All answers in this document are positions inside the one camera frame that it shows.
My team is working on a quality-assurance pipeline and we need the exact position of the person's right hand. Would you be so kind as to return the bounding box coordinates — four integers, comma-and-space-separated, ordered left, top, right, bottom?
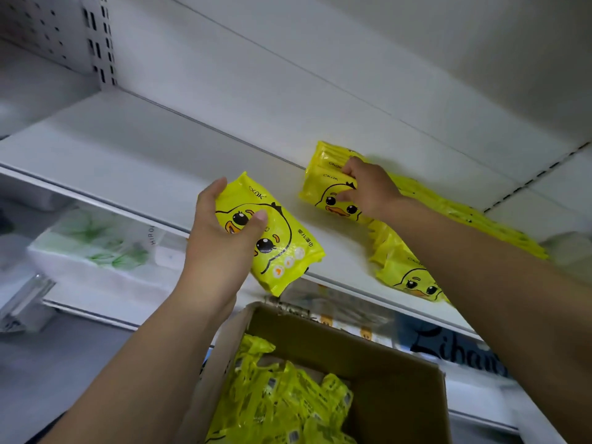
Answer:
335, 157, 410, 223

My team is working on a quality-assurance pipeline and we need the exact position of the person's left hand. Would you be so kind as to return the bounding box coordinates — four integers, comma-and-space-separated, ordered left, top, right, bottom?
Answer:
180, 177, 269, 313

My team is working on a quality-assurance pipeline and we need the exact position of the white metal shelf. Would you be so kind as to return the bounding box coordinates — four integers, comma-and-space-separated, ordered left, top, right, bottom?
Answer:
0, 0, 592, 431

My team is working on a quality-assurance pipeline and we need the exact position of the brown cardboard box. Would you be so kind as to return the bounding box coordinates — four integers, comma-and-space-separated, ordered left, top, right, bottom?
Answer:
176, 302, 451, 444

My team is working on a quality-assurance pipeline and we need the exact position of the person's left forearm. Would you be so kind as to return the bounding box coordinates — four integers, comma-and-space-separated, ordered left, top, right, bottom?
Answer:
41, 289, 237, 444

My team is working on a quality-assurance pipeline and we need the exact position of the person's right forearm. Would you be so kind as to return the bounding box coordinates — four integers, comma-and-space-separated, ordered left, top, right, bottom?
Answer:
384, 199, 592, 444

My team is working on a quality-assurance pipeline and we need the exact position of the white duck tissue pack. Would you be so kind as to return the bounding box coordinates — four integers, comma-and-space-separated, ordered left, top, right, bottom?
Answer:
277, 277, 399, 346

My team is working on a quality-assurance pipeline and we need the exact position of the white pegboard shelf unit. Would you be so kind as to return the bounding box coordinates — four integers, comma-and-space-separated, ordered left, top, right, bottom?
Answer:
0, 0, 117, 139

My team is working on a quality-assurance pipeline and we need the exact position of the green white tissue pack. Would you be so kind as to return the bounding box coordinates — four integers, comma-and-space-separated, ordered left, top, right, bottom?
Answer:
28, 208, 154, 274

